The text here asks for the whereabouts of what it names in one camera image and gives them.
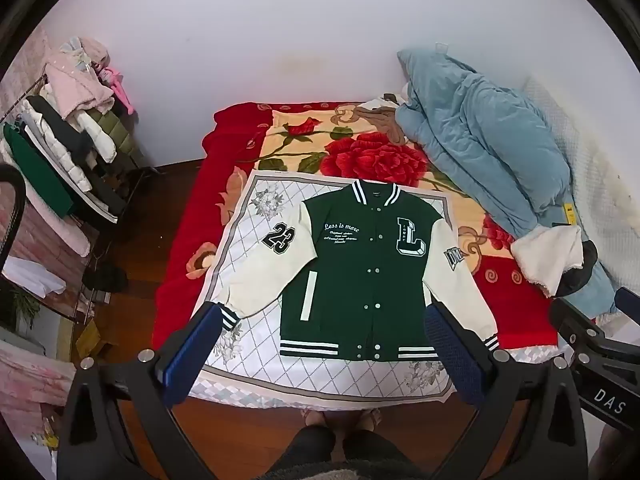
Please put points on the white textured bedsheet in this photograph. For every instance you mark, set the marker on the white textured bedsheet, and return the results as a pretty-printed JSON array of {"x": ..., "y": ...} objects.
[{"x": 600, "y": 185}]

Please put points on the light blue duvet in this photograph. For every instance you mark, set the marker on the light blue duvet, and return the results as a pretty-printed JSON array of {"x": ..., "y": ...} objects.
[{"x": 480, "y": 130}]

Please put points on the pink fuzzy blanket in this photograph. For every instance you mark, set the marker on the pink fuzzy blanket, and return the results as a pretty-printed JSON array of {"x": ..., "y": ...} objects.
[{"x": 47, "y": 230}]

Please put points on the green hanging garment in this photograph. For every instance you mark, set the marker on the green hanging garment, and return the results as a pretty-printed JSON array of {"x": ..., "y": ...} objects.
[{"x": 37, "y": 175}]

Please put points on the brown cardboard box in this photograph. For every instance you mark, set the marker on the brown cardboard box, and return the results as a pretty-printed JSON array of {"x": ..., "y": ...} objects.
[{"x": 95, "y": 340}]

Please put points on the pale pink fleece garment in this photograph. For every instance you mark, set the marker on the pale pink fleece garment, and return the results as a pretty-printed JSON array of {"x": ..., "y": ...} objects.
[{"x": 75, "y": 80}]

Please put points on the pink floral bedding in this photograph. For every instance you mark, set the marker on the pink floral bedding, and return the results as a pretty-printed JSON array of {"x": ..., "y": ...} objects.
[{"x": 30, "y": 385}]

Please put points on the olive puffer jacket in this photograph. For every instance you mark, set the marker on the olive puffer jacket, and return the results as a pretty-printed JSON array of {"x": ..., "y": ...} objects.
[{"x": 122, "y": 135}]

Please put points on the bright pink garment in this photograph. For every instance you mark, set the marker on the bright pink garment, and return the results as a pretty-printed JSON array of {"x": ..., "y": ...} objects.
[{"x": 120, "y": 87}]

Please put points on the white fleece cloth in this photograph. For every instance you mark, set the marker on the white fleece cloth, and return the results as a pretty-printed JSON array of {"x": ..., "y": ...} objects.
[{"x": 540, "y": 255}]

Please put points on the person's leg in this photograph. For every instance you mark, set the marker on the person's leg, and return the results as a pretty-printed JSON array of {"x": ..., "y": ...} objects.
[
  {"x": 372, "y": 442},
  {"x": 310, "y": 442}
]

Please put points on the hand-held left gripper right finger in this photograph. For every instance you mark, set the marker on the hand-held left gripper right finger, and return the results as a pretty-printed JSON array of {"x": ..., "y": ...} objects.
[{"x": 455, "y": 355}]

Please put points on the red floral blanket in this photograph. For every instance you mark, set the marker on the red floral blanket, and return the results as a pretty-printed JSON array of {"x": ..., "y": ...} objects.
[{"x": 370, "y": 155}]

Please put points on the white folded cloth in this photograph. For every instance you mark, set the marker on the white folded cloth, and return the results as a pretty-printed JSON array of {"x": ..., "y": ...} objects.
[{"x": 30, "y": 277}]

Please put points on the green and white varsity jacket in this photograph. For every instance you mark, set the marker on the green and white varsity jacket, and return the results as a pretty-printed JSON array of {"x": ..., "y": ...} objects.
[{"x": 360, "y": 270}]

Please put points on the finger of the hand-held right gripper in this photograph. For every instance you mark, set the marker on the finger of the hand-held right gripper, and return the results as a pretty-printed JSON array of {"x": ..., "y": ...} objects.
[
  {"x": 575, "y": 322},
  {"x": 629, "y": 300}
]

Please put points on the black curved bar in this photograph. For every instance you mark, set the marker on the black curved bar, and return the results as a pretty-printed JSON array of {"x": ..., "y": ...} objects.
[{"x": 17, "y": 200}]

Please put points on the white padded coat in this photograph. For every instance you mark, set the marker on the white padded coat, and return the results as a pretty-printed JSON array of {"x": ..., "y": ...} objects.
[{"x": 60, "y": 155}]

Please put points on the white diamond quilted mat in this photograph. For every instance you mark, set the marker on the white diamond quilted mat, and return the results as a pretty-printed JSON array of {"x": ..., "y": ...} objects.
[{"x": 255, "y": 367}]

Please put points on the yellow tag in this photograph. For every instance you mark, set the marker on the yellow tag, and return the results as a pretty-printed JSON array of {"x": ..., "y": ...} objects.
[{"x": 568, "y": 214}]

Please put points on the person's left leg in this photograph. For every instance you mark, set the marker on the person's left leg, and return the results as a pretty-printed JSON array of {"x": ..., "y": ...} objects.
[{"x": 310, "y": 442}]

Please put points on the person's right leg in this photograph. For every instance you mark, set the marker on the person's right leg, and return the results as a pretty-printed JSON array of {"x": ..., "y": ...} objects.
[{"x": 372, "y": 442}]

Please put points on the white puffer jacket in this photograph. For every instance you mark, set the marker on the white puffer jacket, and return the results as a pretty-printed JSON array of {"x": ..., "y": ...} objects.
[{"x": 97, "y": 135}]

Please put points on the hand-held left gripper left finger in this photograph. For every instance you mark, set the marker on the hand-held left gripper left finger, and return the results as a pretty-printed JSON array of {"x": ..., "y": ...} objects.
[{"x": 195, "y": 355}]

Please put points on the black metal clothes rack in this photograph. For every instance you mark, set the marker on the black metal clothes rack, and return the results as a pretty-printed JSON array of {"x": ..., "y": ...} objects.
[{"x": 132, "y": 172}]

